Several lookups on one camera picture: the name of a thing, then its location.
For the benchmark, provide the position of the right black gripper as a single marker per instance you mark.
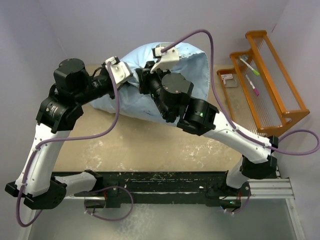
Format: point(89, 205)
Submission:
point(145, 76)

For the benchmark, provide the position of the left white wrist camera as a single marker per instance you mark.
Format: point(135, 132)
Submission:
point(120, 70)

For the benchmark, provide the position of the aluminium extrusion frame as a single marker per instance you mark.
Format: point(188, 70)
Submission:
point(279, 189)

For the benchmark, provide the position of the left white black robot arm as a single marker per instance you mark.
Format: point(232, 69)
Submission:
point(74, 87)

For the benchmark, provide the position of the small clear plastic box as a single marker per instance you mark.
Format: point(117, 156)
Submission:
point(229, 81)

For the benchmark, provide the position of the light blue pillowcase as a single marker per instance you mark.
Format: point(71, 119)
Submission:
point(190, 75)

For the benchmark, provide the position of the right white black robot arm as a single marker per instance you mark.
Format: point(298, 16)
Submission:
point(199, 117)

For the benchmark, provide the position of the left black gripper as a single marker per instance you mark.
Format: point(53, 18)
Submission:
point(104, 69)

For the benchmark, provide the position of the orange wooden tiered rack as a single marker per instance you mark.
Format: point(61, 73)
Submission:
point(279, 106)

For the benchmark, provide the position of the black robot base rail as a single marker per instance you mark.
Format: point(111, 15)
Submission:
point(167, 187)

